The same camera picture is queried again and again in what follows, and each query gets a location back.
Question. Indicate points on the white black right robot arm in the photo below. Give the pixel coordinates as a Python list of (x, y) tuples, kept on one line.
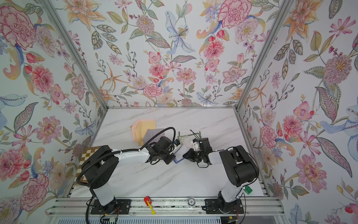
[(239, 165)]

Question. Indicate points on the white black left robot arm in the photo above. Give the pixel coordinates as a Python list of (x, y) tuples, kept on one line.
[(98, 169)]

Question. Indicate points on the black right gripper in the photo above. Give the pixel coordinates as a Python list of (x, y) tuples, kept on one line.
[(191, 153)]

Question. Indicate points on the aluminium corner frame post right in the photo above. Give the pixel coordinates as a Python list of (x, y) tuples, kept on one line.
[(281, 15)]

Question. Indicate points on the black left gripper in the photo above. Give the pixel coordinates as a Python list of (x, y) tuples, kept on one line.
[(170, 160)]

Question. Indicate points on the aluminium corner frame post left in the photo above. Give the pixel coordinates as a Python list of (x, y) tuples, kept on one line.
[(63, 33)]

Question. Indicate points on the green tag label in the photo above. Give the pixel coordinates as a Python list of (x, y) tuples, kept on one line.
[(247, 190)]

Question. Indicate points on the yellow stick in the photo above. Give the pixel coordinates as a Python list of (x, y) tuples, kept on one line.
[(152, 210)]

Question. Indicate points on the grey lavender envelope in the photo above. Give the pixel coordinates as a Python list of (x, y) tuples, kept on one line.
[(152, 132)]

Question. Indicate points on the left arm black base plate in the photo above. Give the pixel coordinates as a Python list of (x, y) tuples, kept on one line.
[(117, 207)]

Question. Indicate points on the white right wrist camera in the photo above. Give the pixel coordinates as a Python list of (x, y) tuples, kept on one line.
[(195, 145)]

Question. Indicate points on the aluminium corner frame post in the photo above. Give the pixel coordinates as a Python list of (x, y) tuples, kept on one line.
[(281, 15), (63, 33)]

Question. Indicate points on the round silver knob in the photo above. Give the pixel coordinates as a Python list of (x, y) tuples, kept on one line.
[(191, 202)]

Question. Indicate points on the pink envelope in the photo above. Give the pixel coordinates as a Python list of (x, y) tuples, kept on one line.
[(136, 129)]

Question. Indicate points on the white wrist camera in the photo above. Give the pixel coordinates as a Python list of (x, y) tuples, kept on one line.
[(177, 143), (195, 145)]

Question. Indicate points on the yellow envelope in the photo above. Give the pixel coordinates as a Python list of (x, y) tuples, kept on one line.
[(142, 128)]

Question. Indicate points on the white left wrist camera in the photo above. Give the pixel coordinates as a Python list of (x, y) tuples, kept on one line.
[(177, 143)]

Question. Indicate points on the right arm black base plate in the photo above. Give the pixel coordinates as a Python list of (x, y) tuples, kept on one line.
[(218, 206)]

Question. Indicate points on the wooden checkered chessboard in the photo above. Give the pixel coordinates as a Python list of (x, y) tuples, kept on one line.
[(87, 153)]

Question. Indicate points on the blue bordered white letter paper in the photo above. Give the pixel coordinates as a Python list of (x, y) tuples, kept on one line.
[(179, 153)]

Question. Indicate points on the aluminium front rail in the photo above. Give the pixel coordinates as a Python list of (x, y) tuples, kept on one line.
[(166, 206)]

